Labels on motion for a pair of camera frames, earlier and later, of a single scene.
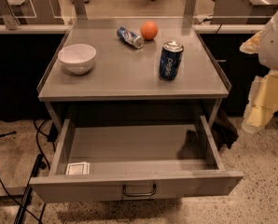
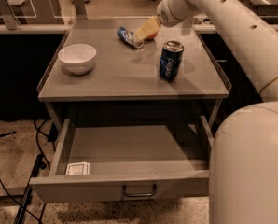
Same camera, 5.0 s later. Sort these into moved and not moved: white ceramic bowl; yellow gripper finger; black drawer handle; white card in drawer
Moved: yellow gripper finger
Not moved: white card in drawer; black drawer handle; white ceramic bowl
